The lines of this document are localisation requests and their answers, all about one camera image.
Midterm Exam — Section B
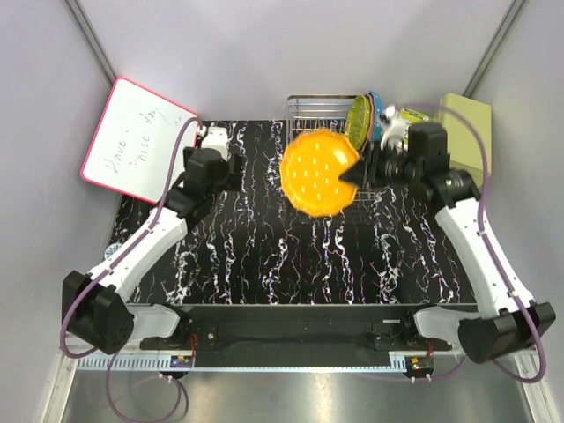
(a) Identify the metal wire dish rack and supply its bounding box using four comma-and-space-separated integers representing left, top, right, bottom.
285, 94, 377, 202

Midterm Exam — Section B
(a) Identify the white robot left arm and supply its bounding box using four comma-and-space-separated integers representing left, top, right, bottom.
60, 147, 245, 359

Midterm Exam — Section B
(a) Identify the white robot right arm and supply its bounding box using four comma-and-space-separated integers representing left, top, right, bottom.
339, 122, 556, 363

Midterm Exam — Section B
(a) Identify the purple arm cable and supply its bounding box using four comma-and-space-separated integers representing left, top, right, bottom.
59, 116, 206, 423
396, 103, 549, 383

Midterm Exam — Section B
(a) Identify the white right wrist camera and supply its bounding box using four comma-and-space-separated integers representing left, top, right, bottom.
379, 105, 412, 152

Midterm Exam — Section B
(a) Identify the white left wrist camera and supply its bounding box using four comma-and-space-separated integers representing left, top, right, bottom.
199, 127, 230, 161

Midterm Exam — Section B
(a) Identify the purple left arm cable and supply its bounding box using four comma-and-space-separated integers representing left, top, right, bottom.
59, 116, 206, 423

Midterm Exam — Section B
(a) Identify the blue polka dot plate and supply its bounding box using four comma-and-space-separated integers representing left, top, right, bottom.
369, 91, 383, 142

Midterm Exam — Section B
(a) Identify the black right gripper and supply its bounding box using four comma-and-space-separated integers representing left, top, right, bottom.
338, 140, 421, 190

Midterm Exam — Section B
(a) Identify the pink polka dot plate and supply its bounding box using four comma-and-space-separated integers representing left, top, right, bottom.
366, 92, 376, 143

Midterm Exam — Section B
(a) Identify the pink framed whiteboard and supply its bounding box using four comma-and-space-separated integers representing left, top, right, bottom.
81, 78, 196, 203

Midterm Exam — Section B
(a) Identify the green polka dot plate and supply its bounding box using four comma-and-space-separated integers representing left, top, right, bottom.
345, 94, 371, 151

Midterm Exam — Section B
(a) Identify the orange polka dot plate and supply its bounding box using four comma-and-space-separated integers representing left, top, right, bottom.
279, 129, 360, 218

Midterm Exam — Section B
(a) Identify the pale green bin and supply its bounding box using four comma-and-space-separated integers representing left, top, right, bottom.
436, 93, 492, 187

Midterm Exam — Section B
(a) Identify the green printed cardboard box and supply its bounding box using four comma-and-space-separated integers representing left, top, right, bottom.
396, 107, 433, 137

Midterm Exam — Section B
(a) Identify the blue white round container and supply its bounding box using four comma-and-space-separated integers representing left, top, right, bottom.
103, 242, 122, 260

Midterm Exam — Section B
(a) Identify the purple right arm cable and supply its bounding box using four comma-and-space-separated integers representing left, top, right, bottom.
396, 103, 549, 383

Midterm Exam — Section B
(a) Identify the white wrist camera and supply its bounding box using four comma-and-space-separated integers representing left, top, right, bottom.
199, 127, 230, 161
379, 105, 412, 152

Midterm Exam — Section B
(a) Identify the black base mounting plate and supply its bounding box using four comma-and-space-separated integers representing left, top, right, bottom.
140, 304, 453, 371

